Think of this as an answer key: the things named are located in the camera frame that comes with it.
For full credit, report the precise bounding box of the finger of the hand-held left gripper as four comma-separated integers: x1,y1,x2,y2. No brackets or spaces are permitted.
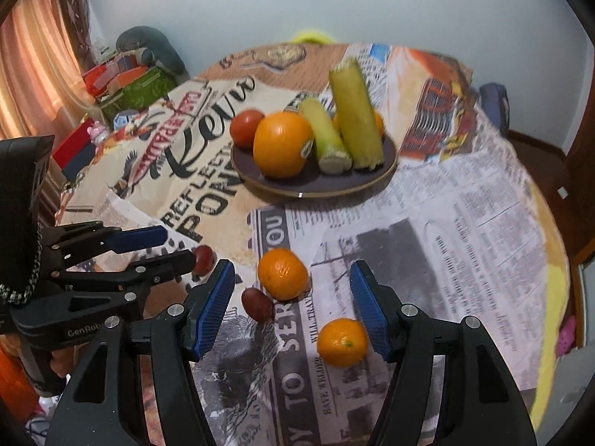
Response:
51,249,197,305
41,222,169,258

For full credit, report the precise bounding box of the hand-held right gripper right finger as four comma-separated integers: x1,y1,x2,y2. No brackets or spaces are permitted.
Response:
349,260,538,446

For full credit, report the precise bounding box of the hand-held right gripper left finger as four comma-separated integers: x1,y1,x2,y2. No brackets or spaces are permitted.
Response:
44,259,236,446

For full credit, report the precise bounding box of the red jujube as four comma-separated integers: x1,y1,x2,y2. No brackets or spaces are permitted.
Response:
192,245,215,276
241,287,276,323

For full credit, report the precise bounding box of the small tangerine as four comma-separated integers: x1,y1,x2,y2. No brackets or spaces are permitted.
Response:
317,318,371,368
257,248,309,301

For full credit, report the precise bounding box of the dark purple plate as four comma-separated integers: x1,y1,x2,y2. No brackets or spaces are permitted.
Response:
231,123,399,198

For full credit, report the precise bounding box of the red tomato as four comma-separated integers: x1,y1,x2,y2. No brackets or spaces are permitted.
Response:
229,109,266,148

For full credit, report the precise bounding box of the large orange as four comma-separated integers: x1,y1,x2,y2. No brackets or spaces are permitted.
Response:
253,111,314,180
332,108,386,139

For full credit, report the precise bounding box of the green corn cob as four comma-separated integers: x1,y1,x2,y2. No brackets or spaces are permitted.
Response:
328,57,386,170
297,97,353,174

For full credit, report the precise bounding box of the person's left hand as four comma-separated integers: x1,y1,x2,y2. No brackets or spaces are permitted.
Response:
48,349,71,380

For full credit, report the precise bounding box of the red and blue box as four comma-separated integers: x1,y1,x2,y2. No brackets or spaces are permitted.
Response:
51,123,102,183

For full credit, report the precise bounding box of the newspaper print tablecloth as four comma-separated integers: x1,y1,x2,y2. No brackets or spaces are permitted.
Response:
56,42,573,446

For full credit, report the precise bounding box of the pink toy figure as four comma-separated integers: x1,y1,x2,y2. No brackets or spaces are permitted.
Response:
88,120,111,146

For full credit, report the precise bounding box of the green patterned bag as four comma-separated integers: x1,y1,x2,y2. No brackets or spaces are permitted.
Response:
99,66,180,124

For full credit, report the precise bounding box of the pile of red boxes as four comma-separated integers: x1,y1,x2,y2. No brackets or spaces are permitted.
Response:
82,53,150,97

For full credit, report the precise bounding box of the orange striped curtain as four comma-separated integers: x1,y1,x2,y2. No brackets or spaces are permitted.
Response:
0,0,94,141

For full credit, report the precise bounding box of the grey plush toy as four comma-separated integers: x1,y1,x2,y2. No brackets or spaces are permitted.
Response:
115,25,190,78

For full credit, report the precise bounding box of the pink slipper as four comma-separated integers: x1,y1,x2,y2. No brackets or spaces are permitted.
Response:
555,315,578,359

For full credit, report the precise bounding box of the yellow chair back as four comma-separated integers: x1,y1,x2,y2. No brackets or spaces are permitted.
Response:
290,28,336,45

